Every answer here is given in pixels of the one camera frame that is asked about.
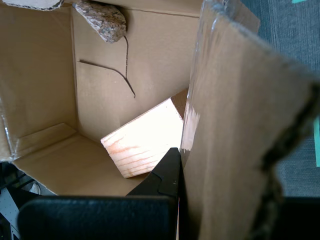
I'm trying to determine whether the brown cardboard box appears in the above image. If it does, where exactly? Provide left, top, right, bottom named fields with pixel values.
left=0, top=0, right=320, bottom=240

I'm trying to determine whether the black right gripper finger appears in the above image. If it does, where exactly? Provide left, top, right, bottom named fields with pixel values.
left=278, top=197, right=320, bottom=240
left=17, top=147, right=182, bottom=240

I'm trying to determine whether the speckled granite rock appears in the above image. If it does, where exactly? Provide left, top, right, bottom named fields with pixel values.
left=72, top=0, right=128, bottom=45

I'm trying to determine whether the light wooden block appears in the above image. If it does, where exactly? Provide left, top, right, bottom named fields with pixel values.
left=100, top=87, right=190, bottom=179

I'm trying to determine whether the white robot base deck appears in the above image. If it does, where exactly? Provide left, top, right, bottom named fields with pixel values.
left=0, top=187, right=21, bottom=235

